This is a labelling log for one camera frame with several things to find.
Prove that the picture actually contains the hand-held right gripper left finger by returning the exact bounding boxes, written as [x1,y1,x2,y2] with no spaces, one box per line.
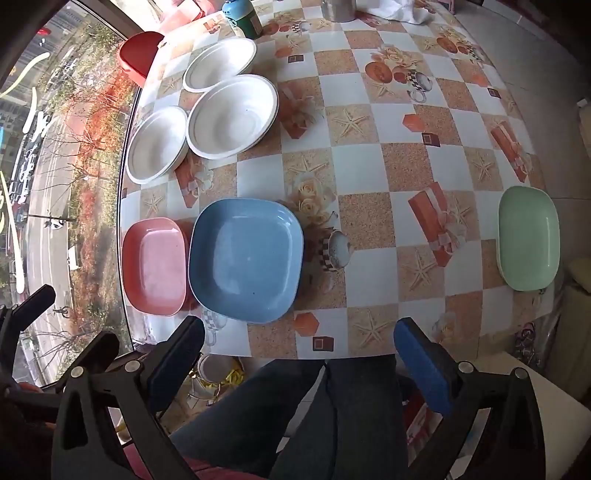
[50,316,206,480]

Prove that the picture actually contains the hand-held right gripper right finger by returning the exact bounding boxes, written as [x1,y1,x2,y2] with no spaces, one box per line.
[394,316,548,480]

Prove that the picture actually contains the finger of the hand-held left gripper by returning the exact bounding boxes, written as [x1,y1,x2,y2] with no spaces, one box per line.
[69,331,122,372]
[9,284,57,326]

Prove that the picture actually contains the pink rectangular plate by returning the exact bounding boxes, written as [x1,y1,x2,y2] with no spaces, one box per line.
[122,217,190,317]

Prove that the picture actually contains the blue square plate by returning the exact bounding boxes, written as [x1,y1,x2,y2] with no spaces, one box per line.
[188,198,304,323]

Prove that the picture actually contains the green rectangular plate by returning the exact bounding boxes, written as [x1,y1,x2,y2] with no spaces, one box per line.
[498,186,560,291]

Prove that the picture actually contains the white paper bowl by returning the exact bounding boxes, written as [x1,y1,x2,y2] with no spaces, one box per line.
[183,38,257,93]
[126,106,188,185]
[187,75,280,161]

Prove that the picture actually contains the white bucket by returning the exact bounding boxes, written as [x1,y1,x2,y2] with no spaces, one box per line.
[196,353,244,398]

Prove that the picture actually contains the person's legs in jeans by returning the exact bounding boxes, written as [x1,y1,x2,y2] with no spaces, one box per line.
[170,355,408,480]

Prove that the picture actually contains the cream sofa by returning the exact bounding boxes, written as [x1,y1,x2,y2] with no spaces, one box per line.
[567,257,591,296]

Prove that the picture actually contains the patterned checkered tablecloth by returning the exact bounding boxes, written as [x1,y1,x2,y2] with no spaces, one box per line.
[119,0,560,366]

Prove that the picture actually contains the red plastic stool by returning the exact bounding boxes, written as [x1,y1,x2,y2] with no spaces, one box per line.
[117,31,165,86]

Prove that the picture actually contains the green capped drink bottle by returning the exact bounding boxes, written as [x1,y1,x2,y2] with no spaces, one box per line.
[222,0,264,40]

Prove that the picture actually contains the white cloth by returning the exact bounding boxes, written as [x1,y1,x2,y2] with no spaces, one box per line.
[369,0,435,26]

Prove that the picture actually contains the silver and pink tumbler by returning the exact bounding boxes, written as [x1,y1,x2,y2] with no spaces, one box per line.
[321,0,357,23]

